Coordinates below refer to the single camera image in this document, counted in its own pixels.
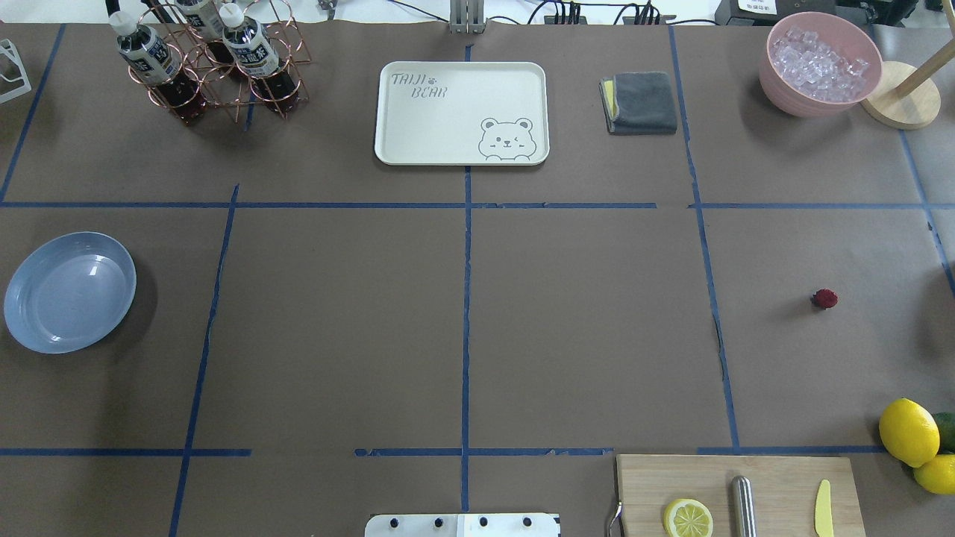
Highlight red strawberry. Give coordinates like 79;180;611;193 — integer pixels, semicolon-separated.
810;288;839;310

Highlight blue plastic plate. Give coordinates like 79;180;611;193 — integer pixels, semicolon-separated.
4;231;137;354

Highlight round wooden stand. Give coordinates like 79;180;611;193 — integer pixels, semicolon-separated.
862;40;954;130

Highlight yellow plastic knife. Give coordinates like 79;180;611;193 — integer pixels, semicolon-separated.
814;479;833;537

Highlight green lime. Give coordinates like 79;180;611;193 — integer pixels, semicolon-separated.
932;412;955;454

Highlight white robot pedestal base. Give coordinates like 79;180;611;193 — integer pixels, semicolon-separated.
364;512;562;536

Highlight small yellow lemon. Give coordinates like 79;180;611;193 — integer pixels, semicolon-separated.
912;454;955;495

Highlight pink bowl of ice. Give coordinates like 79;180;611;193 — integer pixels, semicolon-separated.
760;11;883;118

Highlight dark tea bottle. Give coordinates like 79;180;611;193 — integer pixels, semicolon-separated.
174;1;242;81
108;10;206;122
219;3;299;113

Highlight large yellow lemon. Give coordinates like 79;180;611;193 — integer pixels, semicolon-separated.
879;398;940;468

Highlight copper wire bottle rack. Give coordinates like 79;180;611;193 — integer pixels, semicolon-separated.
129;1;310;116

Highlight lemon half slice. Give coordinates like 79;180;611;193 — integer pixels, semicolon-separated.
662;497;714;537

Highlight steel knife handle tube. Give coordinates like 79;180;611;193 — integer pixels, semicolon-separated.
730;475;758;536

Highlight grey folded cloth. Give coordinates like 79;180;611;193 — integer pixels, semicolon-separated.
599;72;677;135

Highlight cream bear serving tray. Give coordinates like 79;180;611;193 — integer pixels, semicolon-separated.
375;61;550;166

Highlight wooden cutting board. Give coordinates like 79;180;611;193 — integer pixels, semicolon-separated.
615;454;868;537

